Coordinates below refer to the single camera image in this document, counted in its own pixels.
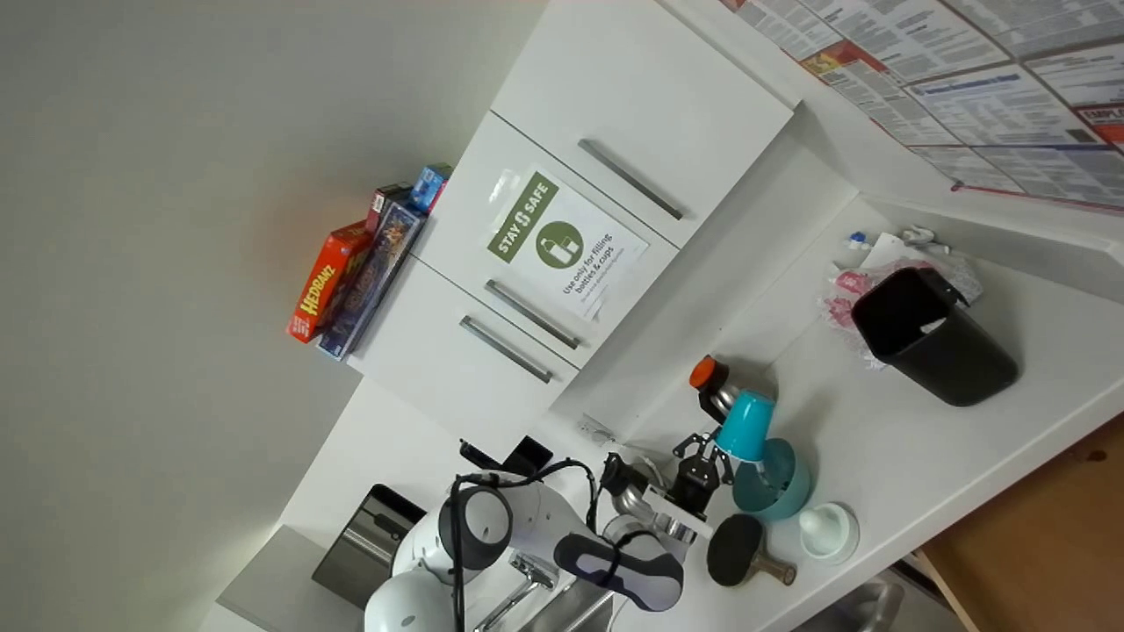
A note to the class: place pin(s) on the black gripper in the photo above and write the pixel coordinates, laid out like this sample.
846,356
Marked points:
696,482

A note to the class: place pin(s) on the light blue plastic cup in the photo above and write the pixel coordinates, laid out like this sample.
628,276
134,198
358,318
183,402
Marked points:
751,422

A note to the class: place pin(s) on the wooden drawer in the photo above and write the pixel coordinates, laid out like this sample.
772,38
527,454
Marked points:
1042,538

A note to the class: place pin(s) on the white wall cabinet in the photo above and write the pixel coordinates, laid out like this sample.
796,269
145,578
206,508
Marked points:
632,83

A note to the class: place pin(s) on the long blue box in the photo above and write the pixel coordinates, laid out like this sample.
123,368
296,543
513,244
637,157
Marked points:
371,276

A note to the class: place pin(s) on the large colourful wall poster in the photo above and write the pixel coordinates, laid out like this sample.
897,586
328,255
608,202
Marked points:
994,91

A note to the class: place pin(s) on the clear plastic cup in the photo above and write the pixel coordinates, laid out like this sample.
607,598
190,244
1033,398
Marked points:
830,531

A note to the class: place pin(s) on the orange box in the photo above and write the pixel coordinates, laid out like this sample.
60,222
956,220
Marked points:
317,287

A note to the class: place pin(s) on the pink packets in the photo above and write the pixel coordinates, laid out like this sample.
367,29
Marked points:
846,298

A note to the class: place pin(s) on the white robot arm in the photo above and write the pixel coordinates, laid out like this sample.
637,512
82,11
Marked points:
527,538

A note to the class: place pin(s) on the black plastic bin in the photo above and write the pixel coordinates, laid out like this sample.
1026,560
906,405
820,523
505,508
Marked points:
936,345

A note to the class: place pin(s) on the green and white sign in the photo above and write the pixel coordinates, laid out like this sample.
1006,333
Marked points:
567,247

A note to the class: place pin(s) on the white packets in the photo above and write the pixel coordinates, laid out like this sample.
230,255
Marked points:
902,249

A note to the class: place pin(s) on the silver carafe with orange lid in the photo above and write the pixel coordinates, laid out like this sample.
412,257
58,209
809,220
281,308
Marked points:
711,387

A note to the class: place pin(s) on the small blue box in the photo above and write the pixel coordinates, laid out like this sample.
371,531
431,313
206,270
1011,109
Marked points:
431,191

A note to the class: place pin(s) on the silver faucet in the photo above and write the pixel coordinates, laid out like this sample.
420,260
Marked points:
527,580

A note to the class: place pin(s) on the black wall appliance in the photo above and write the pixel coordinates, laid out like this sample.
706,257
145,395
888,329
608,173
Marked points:
363,546

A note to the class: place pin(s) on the black ping-pong paddle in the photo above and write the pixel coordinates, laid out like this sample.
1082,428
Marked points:
734,549

